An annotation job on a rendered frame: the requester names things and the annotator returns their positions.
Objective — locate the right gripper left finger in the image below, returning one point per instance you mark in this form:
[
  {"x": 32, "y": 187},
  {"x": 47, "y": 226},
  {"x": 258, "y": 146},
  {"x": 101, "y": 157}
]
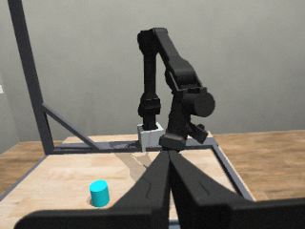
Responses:
[{"x": 145, "y": 206}]

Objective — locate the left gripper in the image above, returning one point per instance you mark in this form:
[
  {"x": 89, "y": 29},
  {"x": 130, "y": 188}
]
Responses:
[{"x": 174, "y": 139}]

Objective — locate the teal cylinder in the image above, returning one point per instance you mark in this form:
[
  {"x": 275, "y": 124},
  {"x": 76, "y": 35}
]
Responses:
[{"x": 99, "y": 193}]

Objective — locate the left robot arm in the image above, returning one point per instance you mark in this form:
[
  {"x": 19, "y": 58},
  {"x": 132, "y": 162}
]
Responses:
[{"x": 179, "y": 76}]

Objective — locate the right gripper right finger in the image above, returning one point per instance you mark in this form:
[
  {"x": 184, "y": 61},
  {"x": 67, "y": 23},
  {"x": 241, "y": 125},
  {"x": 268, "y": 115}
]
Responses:
[{"x": 203, "y": 203}]

